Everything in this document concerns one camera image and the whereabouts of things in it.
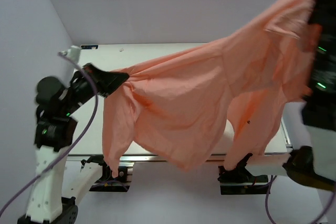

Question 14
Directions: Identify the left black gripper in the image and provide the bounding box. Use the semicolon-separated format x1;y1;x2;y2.
62;61;129;114

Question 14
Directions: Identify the salmon pink jacket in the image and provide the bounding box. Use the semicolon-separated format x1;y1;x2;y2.
102;0;315;175

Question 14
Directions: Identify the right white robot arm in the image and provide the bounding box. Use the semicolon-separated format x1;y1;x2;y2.
237;0;335;191

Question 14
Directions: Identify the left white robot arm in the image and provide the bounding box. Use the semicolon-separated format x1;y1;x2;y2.
17;63;129;223

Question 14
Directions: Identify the left blue corner label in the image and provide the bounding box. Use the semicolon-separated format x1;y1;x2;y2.
81;45;99;50

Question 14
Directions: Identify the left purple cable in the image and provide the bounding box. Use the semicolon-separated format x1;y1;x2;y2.
0;50;100;211

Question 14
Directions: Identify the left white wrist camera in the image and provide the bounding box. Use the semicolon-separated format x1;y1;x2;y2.
58;46;81;63

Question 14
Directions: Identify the front aluminium rail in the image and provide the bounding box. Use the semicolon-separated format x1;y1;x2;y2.
67;153;289;163

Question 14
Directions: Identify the aluminium rail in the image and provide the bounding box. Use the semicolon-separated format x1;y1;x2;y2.
67;153;289;163
281;118;293;152

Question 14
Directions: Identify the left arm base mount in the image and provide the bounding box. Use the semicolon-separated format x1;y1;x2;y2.
81;155;134;193

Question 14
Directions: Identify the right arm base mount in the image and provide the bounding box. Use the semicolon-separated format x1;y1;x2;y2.
217;153;277;195

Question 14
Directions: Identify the right aluminium rail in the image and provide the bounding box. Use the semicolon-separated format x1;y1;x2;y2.
281;118;293;152

